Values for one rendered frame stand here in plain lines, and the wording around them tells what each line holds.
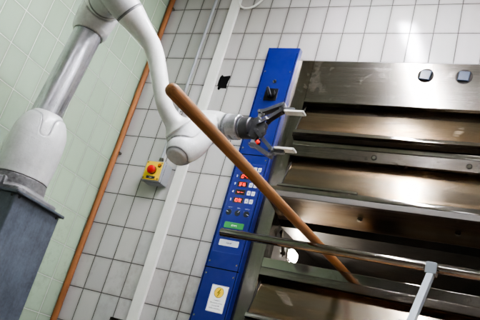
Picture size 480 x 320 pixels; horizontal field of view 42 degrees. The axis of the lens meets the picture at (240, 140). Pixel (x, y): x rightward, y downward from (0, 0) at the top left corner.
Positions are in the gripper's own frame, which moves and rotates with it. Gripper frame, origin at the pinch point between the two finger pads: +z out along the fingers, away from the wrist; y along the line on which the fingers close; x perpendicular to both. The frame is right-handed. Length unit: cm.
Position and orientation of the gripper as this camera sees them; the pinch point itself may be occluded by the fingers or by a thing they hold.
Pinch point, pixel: (296, 131)
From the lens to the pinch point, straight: 201.4
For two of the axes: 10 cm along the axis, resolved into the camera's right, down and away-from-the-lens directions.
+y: -2.6, 8.9, -3.6
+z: 8.8, 0.7, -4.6
